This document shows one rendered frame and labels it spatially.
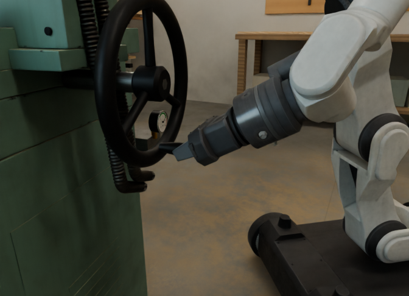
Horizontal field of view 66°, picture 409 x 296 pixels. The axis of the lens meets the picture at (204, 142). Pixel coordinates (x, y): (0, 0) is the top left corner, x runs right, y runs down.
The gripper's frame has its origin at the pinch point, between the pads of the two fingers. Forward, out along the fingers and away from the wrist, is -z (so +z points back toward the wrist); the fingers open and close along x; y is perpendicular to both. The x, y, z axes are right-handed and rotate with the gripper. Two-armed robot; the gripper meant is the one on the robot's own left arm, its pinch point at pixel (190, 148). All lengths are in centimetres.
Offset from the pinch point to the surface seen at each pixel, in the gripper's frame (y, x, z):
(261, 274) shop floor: -65, 54, -29
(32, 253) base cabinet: -3.2, -13.0, -30.7
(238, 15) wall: 65, 332, -43
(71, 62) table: 20.3, -7.5, -6.4
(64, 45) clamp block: 22.7, -7.7, -5.8
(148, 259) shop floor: -42, 47, -68
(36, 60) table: 22.8, -9.7, -9.9
